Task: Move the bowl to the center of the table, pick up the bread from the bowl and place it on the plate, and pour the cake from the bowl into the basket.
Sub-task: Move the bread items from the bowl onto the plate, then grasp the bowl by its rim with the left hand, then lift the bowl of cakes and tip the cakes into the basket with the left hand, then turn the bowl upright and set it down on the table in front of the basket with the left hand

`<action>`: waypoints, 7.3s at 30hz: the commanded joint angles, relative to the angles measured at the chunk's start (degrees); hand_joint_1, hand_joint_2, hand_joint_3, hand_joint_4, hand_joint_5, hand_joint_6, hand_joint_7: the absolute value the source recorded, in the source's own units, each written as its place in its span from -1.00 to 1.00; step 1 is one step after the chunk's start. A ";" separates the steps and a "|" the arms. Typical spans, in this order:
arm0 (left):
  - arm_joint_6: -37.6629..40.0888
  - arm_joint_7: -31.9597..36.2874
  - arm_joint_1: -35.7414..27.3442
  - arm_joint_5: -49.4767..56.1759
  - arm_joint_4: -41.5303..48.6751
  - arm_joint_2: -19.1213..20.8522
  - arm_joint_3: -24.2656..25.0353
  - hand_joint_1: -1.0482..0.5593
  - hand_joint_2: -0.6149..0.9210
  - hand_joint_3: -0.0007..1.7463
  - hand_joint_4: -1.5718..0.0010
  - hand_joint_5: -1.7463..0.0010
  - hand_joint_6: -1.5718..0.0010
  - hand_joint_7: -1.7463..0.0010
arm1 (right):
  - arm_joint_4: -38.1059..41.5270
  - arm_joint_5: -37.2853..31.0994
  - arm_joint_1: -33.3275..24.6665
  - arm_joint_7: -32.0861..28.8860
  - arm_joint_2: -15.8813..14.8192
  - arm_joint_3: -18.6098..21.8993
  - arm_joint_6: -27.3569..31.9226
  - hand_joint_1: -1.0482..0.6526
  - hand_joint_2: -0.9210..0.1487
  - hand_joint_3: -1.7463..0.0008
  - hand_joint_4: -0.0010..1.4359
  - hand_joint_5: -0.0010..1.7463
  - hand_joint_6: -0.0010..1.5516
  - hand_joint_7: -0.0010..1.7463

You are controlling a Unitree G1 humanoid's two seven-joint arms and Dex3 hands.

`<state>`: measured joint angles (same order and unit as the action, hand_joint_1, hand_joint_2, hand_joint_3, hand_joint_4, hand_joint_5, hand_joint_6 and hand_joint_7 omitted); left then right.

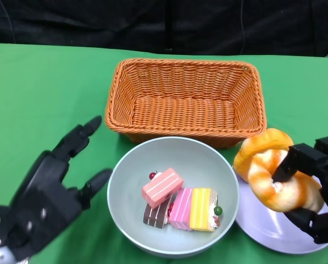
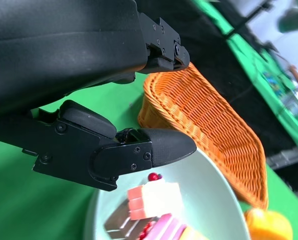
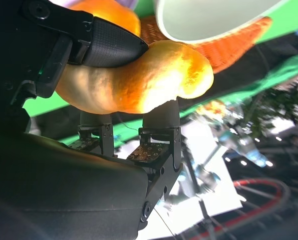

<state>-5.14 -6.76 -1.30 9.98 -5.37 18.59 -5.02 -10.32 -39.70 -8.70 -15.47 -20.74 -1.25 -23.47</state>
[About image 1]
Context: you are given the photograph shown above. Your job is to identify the orange wicker basket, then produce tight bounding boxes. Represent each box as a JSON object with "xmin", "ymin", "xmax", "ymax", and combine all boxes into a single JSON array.
[{"xmin": 105, "ymin": 57, "xmax": 268, "ymax": 149}]

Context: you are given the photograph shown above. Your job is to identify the pale green bowl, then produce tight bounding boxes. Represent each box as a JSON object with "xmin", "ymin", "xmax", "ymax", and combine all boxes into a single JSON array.
[{"xmin": 107, "ymin": 136, "xmax": 240, "ymax": 259}]

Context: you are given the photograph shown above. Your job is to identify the lavender round plate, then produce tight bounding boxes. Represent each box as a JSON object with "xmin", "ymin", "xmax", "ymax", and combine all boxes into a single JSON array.
[{"xmin": 235, "ymin": 175, "xmax": 328, "ymax": 254}]

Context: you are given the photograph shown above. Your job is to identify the yellow cake slice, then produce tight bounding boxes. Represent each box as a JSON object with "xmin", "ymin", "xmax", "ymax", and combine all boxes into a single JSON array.
[{"xmin": 189, "ymin": 188, "xmax": 224, "ymax": 233}]

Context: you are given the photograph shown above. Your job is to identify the green tablecloth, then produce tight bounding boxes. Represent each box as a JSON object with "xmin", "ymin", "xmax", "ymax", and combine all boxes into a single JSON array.
[{"xmin": 0, "ymin": 42, "xmax": 328, "ymax": 264}]

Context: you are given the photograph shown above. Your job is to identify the orange pumpkin-shaped bread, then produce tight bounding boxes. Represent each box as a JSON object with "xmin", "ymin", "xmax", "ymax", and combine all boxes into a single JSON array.
[
  {"xmin": 233, "ymin": 128, "xmax": 294, "ymax": 184},
  {"xmin": 247, "ymin": 148, "xmax": 325, "ymax": 214}
]

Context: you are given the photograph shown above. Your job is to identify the chocolate brown cake slice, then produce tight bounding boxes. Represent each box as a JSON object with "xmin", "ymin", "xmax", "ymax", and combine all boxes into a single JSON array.
[{"xmin": 143, "ymin": 195, "xmax": 173, "ymax": 229}]

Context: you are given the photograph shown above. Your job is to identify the black backdrop curtain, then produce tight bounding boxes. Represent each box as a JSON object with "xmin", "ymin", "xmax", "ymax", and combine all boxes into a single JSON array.
[{"xmin": 0, "ymin": 0, "xmax": 328, "ymax": 58}]

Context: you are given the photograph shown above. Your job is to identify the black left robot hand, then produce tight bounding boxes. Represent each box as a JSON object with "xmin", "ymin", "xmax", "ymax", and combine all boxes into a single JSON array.
[{"xmin": 0, "ymin": 115, "xmax": 114, "ymax": 261}]

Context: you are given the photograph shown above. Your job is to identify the salmon pink cake slice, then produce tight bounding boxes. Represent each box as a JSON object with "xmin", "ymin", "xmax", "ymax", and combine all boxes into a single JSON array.
[{"xmin": 141, "ymin": 167, "xmax": 185, "ymax": 210}]

